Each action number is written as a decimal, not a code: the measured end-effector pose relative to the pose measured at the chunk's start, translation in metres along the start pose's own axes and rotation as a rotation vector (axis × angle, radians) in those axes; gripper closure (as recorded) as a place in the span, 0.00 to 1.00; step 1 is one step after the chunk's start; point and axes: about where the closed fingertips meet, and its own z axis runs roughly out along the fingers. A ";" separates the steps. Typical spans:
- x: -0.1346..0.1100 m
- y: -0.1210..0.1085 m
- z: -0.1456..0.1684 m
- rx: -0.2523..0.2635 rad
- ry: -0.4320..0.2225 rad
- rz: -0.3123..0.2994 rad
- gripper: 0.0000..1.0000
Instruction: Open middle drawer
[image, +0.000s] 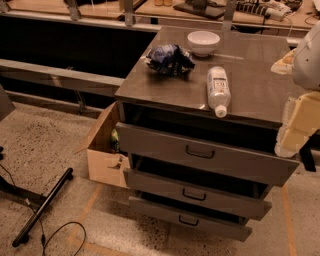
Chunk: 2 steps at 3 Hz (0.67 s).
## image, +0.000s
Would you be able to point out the grey metal rail beam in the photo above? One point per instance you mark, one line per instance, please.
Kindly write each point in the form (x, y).
(62, 78)

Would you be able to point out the black monitor base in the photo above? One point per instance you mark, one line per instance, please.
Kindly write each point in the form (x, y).
(202, 11)

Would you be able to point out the crumpled blue chip bag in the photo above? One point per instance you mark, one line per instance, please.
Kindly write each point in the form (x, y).
(169, 60)

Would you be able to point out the clear plastic water bottle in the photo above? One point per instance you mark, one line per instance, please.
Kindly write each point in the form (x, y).
(218, 91)

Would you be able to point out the grey metal drawer cabinet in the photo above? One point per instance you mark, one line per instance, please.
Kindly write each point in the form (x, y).
(179, 105)

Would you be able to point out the white power strip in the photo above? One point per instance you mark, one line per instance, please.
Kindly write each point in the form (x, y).
(271, 9)

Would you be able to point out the white ceramic bowl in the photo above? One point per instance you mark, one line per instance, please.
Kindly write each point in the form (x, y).
(203, 43)

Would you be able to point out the grey drawer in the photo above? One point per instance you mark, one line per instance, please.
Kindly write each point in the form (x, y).
(204, 189)
(191, 216)
(205, 155)

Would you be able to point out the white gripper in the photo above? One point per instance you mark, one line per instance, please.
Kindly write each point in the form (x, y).
(308, 63)

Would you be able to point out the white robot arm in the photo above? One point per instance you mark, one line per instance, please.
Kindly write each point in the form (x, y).
(306, 68)

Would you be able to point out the grey bottom drawer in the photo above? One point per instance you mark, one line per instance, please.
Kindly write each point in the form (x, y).
(191, 216)

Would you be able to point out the green item in box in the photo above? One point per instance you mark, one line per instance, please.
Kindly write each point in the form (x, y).
(115, 145)

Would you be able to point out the open cardboard box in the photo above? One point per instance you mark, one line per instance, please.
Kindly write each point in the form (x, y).
(104, 164)

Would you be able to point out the black stand leg bar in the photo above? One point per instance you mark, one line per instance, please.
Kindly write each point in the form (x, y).
(23, 235)

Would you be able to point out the grey top drawer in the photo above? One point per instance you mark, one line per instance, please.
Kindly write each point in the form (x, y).
(205, 155)

